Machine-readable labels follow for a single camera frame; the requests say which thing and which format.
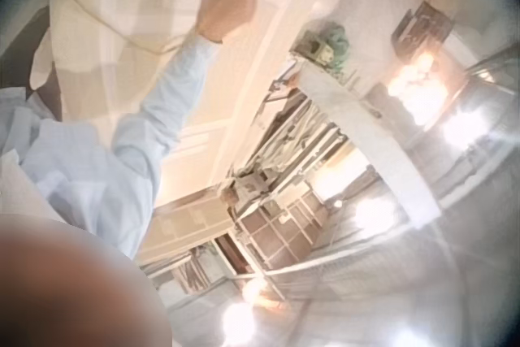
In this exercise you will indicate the cream panelled cabinet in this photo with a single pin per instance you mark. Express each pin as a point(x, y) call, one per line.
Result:
point(187, 225)

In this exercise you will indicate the brown compartment shelf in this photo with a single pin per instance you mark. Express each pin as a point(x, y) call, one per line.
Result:
point(280, 229)

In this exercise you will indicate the rack with hanging clothes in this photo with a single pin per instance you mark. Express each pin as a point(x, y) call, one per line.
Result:
point(292, 135)

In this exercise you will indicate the cream checked cloth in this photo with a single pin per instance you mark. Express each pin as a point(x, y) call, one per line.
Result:
point(118, 9)

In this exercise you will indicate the dark brown furniture piece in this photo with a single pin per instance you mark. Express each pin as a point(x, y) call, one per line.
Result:
point(28, 46)

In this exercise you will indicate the dark brown box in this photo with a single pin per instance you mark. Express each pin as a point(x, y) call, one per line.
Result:
point(422, 28)

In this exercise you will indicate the green bundle with small box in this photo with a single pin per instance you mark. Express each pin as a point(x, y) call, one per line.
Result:
point(331, 44)

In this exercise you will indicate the person's right hand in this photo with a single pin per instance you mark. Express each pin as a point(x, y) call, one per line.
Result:
point(227, 11)

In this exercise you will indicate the white shelf board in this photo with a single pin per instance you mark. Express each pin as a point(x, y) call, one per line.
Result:
point(365, 123)

